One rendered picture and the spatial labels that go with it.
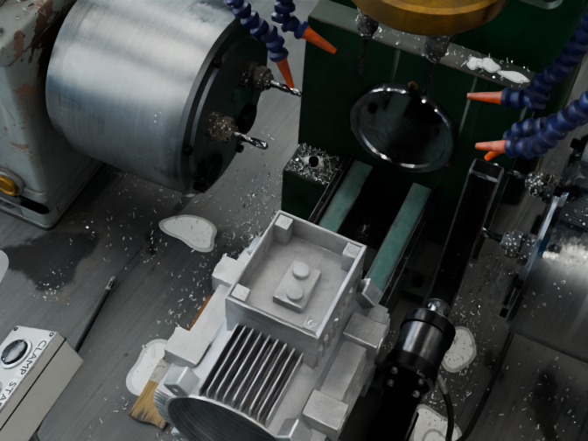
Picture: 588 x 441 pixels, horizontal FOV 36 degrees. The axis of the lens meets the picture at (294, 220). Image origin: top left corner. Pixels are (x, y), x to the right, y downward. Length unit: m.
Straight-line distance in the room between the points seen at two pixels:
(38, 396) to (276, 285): 0.26
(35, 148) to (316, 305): 0.50
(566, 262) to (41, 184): 0.71
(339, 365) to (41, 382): 0.30
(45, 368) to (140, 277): 0.39
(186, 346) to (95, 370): 0.33
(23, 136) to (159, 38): 0.25
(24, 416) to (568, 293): 0.57
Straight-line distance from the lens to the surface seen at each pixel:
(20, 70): 1.14
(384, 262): 1.17
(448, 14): 0.87
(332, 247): 0.93
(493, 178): 0.85
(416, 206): 1.24
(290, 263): 0.92
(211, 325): 0.94
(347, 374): 0.92
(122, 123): 1.09
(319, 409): 0.89
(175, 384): 0.89
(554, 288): 0.99
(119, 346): 1.24
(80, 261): 1.32
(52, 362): 0.94
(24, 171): 1.28
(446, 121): 1.15
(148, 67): 1.07
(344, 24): 1.13
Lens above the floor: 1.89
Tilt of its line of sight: 54 degrees down
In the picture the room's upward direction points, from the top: 5 degrees clockwise
